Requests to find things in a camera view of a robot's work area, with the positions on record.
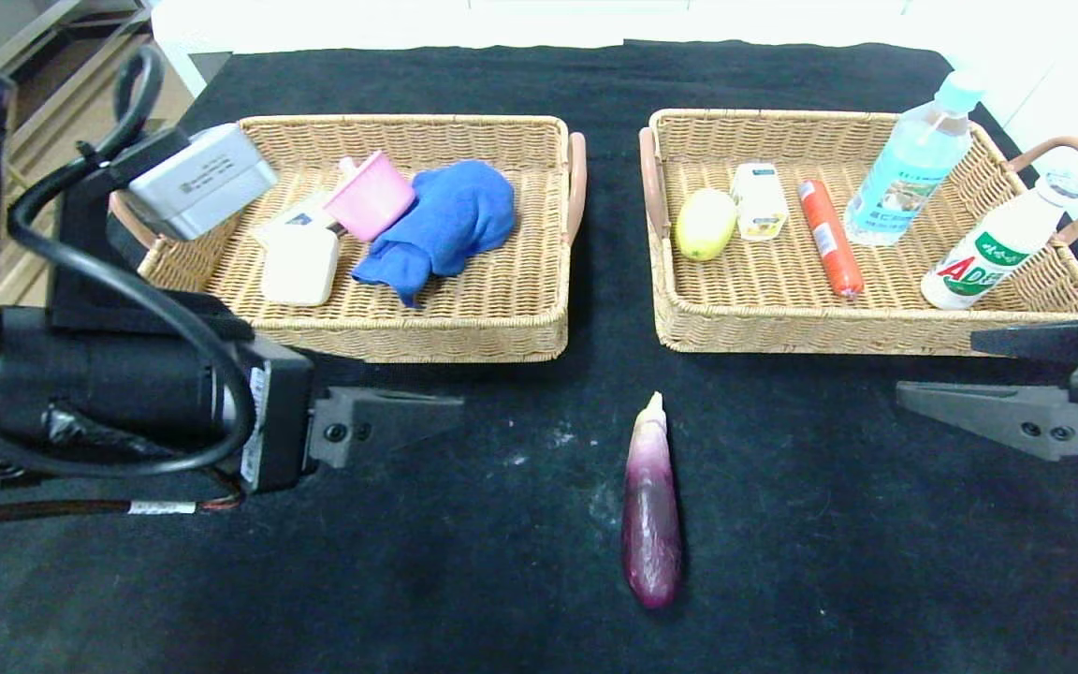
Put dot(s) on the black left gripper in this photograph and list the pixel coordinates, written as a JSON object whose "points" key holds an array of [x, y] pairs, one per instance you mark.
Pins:
{"points": [[279, 421]]}

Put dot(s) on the white milk bottle green label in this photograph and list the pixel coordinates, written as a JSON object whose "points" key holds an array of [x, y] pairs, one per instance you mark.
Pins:
{"points": [[988, 253]]}

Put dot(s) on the white soap bar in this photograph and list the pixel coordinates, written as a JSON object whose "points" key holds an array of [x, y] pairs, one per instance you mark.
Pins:
{"points": [[300, 267]]}

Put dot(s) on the orange sausage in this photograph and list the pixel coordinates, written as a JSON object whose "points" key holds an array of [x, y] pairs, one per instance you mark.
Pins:
{"points": [[829, 239]]}

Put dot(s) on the purple eggplant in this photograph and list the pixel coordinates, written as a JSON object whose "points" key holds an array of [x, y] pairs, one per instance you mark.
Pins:
{"points": [[651, 524]]}

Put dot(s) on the small white drink carton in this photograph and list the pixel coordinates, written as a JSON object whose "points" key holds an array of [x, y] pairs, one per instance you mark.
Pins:
{"points": [[759, 201]]}

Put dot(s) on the yellow lemon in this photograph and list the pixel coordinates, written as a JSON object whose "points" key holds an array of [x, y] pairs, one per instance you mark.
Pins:
{"points": [[706, 225]]}

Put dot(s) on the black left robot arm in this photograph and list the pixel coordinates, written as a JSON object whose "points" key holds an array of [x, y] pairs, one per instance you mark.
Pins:
{"points": [[99, 384]]}

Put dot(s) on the blue cloth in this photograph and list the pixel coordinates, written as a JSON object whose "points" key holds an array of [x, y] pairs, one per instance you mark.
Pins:
{"points": [[450, 220]]}

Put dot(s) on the cream box with blue print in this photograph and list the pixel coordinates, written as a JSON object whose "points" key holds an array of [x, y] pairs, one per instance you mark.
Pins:
{"points": [[300, 217]]}

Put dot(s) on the pink plastic cup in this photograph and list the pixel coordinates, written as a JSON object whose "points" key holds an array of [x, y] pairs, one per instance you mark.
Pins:
{"points": [[372, 198]]}

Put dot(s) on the clear water bottle blue cap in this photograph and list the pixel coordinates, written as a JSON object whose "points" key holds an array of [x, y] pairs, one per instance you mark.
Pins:
{"points": [[909, 168]]}

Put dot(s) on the white table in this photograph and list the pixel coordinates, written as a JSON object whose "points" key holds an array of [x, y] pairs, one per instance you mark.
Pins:
{"points": [[211, 28]]}

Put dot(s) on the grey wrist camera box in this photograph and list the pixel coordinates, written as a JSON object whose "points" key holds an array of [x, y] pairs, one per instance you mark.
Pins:
{"points": [[202, 183]]}

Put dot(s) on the grey metal rail frame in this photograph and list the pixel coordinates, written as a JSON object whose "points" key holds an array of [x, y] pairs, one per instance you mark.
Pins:
{"points": [[52, 37]]}

